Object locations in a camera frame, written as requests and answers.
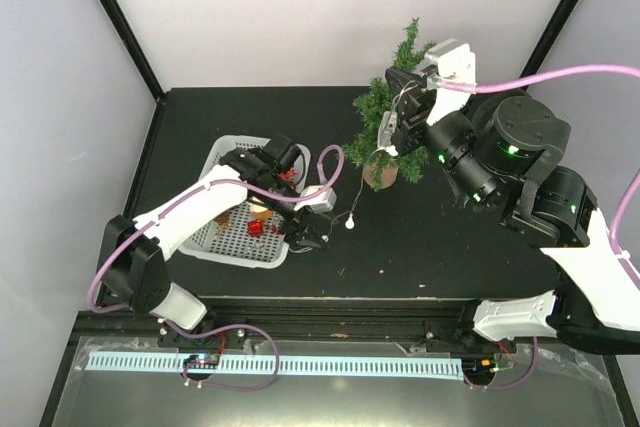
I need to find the white plastic basket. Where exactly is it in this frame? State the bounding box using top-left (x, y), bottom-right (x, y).
top-left (178, 135), bottom-right (311, 269)

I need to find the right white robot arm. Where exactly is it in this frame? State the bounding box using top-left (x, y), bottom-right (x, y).
top-left (378, 66), bottom-right (639, 355)

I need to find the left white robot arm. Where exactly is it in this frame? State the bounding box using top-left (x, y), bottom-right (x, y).
top-left (87, 135), bottom-right (336, 346)

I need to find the small green christmas tree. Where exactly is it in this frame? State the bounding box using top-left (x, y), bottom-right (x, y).
top-left (344, 18), bottom-right (435, 183)

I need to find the wooden tree base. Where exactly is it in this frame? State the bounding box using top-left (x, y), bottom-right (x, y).
top-left (363, 164), bottom-right (398, 191)

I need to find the red gift box ornament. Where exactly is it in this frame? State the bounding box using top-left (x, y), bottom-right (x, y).
top-left (247, 219), bottom-right (265, 237)

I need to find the red glitter star ornament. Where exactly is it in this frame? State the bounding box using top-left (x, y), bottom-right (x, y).
top-left (280, 169), bottom-right (298, 183)

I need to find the brown pine cone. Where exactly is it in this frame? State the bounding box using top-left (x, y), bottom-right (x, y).
top-left (214, 211), bottom-right (232, 237)

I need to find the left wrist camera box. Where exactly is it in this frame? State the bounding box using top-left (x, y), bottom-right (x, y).
top-left (294, 185), bottom-right (337, 214)

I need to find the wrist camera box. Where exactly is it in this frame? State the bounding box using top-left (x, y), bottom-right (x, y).
top-left (425, 38), bottom-right (476, 126)
top-left (294, 185), bottom-right (337, 214)

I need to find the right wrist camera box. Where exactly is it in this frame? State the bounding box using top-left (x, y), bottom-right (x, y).
top-left (425, 38), bottom-right (476, 126)

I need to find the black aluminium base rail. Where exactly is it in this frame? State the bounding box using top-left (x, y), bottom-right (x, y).
top-left (157, 296), bottom-right (484, 348)

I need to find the light blue slotted cable duct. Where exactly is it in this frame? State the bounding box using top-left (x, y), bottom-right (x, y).
top-left (86, 352), bottom-right (464, 381)

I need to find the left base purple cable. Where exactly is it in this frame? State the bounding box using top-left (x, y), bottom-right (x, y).
top-left (172, 322), bottom-right (281, 391)

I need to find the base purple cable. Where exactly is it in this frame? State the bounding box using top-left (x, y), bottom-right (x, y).
top-left (462, 336), bottom-right (539, 392)
top-left (172, 322), bottom-right (281, 391)

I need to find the right black frame post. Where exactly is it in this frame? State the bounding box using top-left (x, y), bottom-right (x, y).
top-left (520, 0), bottom-right (580, 77)

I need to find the black frame post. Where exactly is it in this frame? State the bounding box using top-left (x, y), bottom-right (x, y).
top-left (98, 0), bottom-right (165, 102)
top-left (520, 0), bottom-right (580, 77)

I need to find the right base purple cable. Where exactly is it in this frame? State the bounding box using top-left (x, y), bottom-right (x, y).
top-left (462, 336), bottom-right (539, 392)

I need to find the left black frame post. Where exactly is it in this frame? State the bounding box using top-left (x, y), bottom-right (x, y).
top-left (98, 0), bottom-right (165, 102)

